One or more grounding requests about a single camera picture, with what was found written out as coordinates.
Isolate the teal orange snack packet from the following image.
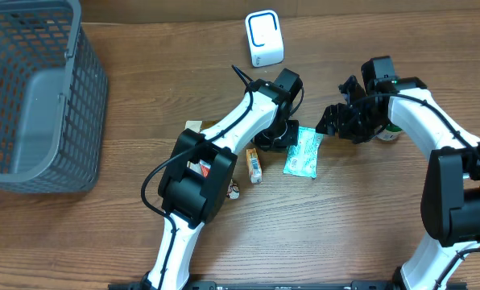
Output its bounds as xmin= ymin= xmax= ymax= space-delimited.
xmin=283 ymin=126 xmax=324 ymax=179

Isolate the green lidded jar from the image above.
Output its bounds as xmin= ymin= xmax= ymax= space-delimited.
xmin=376 ymin=123 xmax=403 ymax=142

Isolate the small orange snack packet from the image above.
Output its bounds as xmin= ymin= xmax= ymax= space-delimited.
xmin=246 ymin=148 xmax=263 ymax=184

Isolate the beige snack pouch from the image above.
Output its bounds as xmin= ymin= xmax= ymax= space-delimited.
xmin=185 ymin=120 xmax=240 ymax=200

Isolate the red snack bar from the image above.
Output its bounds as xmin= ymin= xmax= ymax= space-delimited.
xmin=199 ymin=160 xmax=211 ymax=177

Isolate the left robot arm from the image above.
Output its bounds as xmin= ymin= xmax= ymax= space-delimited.
xmin=138 ymin=68 xmax=304 ymax=290

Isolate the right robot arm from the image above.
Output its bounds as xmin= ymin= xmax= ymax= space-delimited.
xmin=316 ymin=56 xmax=480 ymax=289

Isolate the white barcode scanner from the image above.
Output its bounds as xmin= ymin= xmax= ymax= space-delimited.
xmin=245 ymin=10 xmax=284 ymax=68

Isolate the grey plastic mesh basket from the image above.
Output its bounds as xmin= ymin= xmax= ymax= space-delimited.
xmin=0 ymin=0 xmax=109 ymax=193

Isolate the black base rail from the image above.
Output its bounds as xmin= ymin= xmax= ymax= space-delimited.
xmin=107 ymin=280 xmax=469 ymax=290

